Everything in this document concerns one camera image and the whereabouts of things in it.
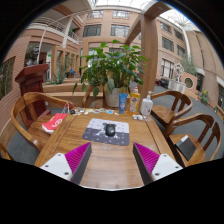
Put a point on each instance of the wooden armchair with red bag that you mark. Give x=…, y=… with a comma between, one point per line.
x=16, y=110

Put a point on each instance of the black notebook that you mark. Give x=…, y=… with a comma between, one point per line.
x=186, y=148

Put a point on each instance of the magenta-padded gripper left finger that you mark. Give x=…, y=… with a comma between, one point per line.
x=56, y=164

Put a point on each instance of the wooden armchair with black notebook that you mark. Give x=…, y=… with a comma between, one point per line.
x=200, y=118

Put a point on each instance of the red plastic bag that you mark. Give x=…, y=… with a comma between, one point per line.
x=53, y=124

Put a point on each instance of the grey printed mouse pad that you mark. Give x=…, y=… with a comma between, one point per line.
x=93, y=133

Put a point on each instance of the square blue sticker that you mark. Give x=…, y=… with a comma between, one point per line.
x=110, y=111

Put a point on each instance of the white pump bottle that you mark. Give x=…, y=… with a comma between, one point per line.
x=146, y=106

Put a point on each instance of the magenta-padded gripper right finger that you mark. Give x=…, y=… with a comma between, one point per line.
x=165, y=165

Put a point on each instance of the dark red wooden lectern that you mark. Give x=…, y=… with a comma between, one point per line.
x=31, y=78

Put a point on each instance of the long wooden planter bench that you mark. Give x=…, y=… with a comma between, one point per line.
x=60, y=88

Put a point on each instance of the oval blue sticker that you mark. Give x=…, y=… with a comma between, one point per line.
x=102, y=110

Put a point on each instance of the clear plastic packet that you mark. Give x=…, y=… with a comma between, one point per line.
x=139, y=117

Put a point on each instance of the cream sticker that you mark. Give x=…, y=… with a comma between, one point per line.
x=90, y=110

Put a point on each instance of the black computer mouse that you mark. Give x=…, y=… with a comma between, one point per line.
x=110, y=130

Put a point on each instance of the green plant in white pot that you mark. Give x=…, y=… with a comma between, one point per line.
x=114, y=98

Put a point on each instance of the yellow flowering plant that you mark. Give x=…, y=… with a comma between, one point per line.
x=204, y=97

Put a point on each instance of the blue tube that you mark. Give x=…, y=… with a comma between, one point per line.
x=123, y=104

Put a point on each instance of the yellow dish soap bottle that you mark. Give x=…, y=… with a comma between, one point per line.
x=135, y=103

